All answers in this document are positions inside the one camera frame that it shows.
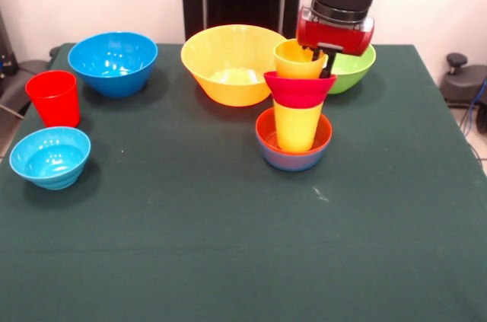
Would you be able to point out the small light blue bowl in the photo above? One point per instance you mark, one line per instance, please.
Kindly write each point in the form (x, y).
(49, 169)

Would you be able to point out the small magenta bowl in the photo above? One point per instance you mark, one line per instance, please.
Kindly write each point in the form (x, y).
(300, 91)

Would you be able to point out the large green bowl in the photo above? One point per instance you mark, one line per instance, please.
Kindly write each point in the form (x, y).
(354, 71)

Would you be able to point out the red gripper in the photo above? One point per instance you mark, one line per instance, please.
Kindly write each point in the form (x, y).
(335, 36)

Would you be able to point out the small orange-red bowl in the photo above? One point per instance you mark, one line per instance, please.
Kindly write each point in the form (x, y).
(323, 135)

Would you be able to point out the dark green tablecloth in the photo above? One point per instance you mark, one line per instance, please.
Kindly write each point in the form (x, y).
(243, 253)

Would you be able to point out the red cup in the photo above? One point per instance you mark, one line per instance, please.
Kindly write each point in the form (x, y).
(53, 105)

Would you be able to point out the large orange-yellow bowl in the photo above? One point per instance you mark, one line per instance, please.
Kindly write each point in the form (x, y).
(228, 55)

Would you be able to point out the yellow cup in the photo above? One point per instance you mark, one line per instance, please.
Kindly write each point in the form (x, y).
(295, 67)
(296, 128)

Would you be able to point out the large blue bowl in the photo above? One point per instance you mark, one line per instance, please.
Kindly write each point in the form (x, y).
(110, 71)

